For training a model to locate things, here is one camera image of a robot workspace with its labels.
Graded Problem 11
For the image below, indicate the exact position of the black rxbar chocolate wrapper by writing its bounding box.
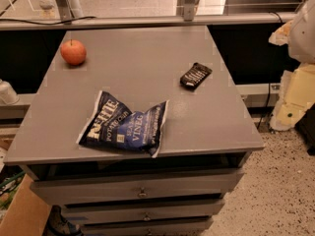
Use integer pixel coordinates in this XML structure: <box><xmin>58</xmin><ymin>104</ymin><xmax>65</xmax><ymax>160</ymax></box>
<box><xmin>180</xmin><ymin>62</ymin><xmax>212</xmax><ymax>90</ymax></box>

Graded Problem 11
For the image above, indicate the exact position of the cardboard box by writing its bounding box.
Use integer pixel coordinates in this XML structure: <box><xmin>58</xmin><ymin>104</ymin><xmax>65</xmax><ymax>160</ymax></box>
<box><xmin>0</xmin><ymin>175</ymin><xmax>51</xmax><ymax>236</ymax></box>

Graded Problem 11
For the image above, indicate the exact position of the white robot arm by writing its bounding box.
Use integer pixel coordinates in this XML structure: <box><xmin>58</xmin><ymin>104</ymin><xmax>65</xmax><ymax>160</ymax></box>
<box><xmin>269</xmin><ymin>0</ymin><xmax>315</xmax><ymax>131</ymax></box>

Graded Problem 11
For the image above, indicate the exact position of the blue kettle chips bag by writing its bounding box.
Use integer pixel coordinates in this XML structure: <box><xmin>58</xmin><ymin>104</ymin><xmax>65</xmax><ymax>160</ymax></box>
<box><xmin>77</xmin><ymin>90</ymin><xmax>168</xmax><ymax>158</ymax></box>

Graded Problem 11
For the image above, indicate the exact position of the black cable on rail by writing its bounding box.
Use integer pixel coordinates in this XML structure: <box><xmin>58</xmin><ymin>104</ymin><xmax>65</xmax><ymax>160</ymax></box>
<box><xmin>0</xmin><ymin>15</ymin><xmax>96</xmax><ymax>26</ymax></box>

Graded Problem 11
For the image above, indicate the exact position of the red apple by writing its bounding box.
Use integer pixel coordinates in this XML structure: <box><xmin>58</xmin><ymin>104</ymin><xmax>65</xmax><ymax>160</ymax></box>
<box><xmin>60</xmin><ymin>39</ymin><xmax>87</xmax><ymax>66</ymax></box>

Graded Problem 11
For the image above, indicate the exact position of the grey metal rail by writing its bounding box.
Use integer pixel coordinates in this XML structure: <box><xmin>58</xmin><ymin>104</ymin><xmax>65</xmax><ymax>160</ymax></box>
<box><xmin>0</xmin><ymin>12</ymin><xmax>296</xmax><ymax>30</ymax></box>

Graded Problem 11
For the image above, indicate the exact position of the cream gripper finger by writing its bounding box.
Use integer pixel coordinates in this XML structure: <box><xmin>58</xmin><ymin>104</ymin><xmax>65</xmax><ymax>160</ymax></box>
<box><xmin>270</xmin><ymin>64</ymin><xmax>315</xmax><ymax>131</ymax></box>

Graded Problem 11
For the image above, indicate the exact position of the grey drawer cabinet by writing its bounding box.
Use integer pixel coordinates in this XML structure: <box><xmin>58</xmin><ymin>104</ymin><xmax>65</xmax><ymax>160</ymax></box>
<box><xmin>5</xmin><ymin>27</ymin><xmax>264</xmax><ymax>236</ymax></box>

